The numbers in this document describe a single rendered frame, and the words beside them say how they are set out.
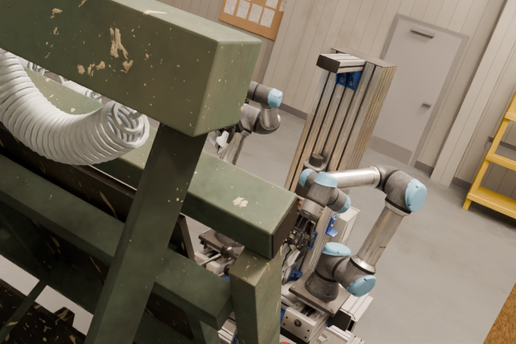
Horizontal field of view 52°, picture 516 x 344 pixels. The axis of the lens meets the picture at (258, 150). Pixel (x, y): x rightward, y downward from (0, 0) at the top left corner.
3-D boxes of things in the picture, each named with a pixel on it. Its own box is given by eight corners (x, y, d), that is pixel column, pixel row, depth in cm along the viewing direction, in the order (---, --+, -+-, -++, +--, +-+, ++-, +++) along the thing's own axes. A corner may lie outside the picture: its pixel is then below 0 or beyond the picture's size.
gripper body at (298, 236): (278, 238, 176) (296, 206, 178) (285, 242, 184) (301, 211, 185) (298, 249, 173) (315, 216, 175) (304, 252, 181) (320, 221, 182)
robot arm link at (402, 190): (343, 280, 230) (407, 172, 220) (367, 302, 219) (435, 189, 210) (326, 278, 221) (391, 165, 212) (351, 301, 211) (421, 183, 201)
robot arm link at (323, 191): (344, 183, 183) (332, 174, 177) (329, 211, 182) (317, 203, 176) (327, 176, 189) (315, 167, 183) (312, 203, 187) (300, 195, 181)
